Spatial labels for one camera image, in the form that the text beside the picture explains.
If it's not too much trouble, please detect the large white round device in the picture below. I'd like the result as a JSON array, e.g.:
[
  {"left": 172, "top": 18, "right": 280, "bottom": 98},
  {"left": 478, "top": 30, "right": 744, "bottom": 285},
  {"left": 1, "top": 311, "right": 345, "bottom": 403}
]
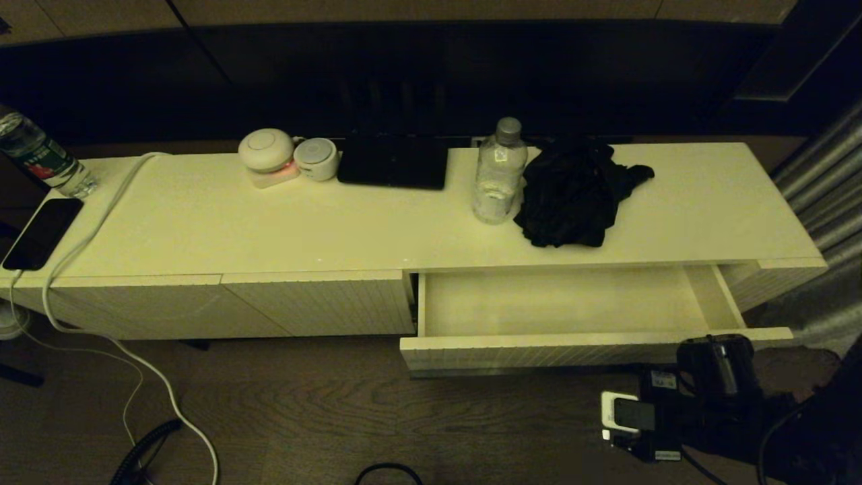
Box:
[{"left": 238, "top": 128, "right": 300, "bottom": 189}]

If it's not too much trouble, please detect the black smartphone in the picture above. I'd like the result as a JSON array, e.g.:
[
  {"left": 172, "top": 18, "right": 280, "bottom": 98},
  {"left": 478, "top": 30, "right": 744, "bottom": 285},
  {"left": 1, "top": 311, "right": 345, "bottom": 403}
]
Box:
[{"left": 2, "top": 197, "right": 85, "bottom": 271}]

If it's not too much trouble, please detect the black cloth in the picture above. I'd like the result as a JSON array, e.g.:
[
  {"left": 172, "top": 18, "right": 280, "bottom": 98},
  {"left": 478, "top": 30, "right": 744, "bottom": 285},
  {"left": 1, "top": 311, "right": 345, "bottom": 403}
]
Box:
[{"left": 513, "top": 137, "right": 655, "bottom": 249}]

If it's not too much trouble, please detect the black floor foot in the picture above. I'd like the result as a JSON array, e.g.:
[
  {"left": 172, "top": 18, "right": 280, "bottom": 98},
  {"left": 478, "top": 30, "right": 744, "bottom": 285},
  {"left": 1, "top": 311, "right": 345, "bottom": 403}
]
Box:
[{"left": 0, "top": 364, "right": 45, "bottom": 389}]

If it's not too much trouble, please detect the thin white cable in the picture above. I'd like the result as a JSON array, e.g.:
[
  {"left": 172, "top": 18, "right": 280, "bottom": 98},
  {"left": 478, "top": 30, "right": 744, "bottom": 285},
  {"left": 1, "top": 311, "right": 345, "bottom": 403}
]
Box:
[{"left": 7, "top": 269, "right": 145, "bottom": 449}]

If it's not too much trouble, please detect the black flat box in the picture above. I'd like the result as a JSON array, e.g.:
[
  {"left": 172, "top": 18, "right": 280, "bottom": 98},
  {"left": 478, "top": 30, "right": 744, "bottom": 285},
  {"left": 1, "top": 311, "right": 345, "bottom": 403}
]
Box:
[{"left": 337, "top": 131, "right": 450, "bottom": 191}]

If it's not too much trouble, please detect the dark long cabinet handle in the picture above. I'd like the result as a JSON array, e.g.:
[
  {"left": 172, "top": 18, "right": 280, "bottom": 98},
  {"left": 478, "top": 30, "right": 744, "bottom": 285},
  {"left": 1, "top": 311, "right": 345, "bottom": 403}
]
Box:
[{"left": 409, "top": 366, "right": 681, "bottom": 379}]

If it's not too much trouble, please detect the white slatted drawer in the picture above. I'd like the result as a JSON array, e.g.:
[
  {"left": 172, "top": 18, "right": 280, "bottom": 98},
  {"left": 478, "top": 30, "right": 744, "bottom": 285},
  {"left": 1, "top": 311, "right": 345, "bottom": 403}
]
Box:
[{"left": 399, "top": 264, "right": 795, "bottom": 378}]

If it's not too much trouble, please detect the large black television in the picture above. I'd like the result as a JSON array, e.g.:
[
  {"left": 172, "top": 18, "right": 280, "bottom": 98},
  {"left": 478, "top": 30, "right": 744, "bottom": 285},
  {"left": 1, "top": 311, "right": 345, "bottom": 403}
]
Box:
[{"left": 192, "top": 20, "right": 782, "bottom": 142}]

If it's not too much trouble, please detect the clear plastic water bottle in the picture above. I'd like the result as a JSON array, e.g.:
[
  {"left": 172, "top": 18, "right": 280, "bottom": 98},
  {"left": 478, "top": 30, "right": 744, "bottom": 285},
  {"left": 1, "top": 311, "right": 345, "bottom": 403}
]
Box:
[{"left": 470, "top": 117, "right": 528, "bottom": 225}]

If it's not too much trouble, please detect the grey curtain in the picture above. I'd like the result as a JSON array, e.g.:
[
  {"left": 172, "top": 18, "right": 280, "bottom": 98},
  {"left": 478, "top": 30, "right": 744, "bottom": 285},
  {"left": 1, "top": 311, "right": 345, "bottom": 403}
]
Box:
[{"left": 758, "top": 101, "right": 862, "bottom": 358}]

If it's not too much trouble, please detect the small white round device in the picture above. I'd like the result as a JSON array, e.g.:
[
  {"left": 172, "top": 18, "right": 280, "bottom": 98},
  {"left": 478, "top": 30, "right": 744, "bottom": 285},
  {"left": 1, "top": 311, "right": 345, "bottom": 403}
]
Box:
[{"left": 294, "top": 137, "right": 339, "bottom": 182}]

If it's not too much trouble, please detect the long white tv cabinet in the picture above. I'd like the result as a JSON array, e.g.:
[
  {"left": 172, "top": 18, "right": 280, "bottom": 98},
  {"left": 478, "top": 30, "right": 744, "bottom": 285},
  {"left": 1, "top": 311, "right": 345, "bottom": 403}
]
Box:
[{"left": 0, "top": 141, "right": 829, "bottom": 341}]

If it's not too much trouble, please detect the black cable with plug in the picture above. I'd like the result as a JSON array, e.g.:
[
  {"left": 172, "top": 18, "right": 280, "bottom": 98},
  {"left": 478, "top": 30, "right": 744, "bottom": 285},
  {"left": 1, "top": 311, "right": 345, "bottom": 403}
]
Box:
[{"left": 355, "top": 462, "right": 424, "bottom": 485}]

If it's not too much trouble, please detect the thick white cable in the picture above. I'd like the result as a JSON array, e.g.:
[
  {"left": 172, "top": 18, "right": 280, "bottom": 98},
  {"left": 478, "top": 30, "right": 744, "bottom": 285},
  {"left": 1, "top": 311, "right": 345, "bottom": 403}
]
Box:
[{"left": 42, "top": 152, "right": 221, "bottom": 485}]

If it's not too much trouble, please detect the white round floor object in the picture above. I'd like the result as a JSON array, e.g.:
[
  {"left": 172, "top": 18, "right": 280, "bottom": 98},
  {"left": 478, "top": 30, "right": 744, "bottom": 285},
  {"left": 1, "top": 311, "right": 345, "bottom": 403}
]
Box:
[{"left": 0, "top": 300, "right": 31, "bottom": 341}]

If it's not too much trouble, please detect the black coiled cable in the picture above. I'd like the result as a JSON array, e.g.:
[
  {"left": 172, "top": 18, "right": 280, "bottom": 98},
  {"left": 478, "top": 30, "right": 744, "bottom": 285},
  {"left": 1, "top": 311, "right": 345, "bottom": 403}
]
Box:
[{"left": 110, "top": 419, "right": 184, "bottom": 485}]

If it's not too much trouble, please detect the water bottle green red label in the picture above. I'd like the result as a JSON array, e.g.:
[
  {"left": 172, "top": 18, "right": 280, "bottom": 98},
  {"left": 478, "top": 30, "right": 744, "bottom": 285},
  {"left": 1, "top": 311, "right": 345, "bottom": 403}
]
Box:
[{"left": 0, "top": 104, "right": 100, "bottom": 201}]

